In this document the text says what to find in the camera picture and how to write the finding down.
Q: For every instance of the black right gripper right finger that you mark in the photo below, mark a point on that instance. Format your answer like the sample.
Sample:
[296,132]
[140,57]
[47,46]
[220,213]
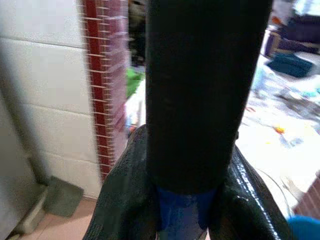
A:
[245,205]

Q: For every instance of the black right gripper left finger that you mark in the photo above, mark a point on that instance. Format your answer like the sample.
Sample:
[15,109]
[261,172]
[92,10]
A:
[125,195]

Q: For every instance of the blue broom with green bristles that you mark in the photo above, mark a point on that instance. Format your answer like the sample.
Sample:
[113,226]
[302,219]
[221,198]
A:
[197,87]

